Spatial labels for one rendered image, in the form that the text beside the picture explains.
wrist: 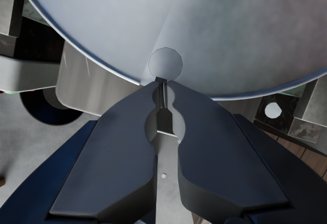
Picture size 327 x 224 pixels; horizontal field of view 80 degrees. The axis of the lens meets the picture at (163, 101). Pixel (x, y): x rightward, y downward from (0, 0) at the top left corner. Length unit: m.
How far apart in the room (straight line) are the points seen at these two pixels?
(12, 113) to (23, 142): 0.15
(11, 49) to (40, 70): 0.06
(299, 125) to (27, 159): 1.12
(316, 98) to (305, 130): 0.06
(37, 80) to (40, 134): 0.74
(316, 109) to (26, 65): 0.43
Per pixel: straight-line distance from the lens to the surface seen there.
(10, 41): 0.37
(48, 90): 1.06
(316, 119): 0.36
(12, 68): 0.36
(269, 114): 0.31
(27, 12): 0.33
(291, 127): 0.37
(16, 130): 1.18
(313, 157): 0.78
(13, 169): 1.27
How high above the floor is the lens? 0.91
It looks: 81 degrees down
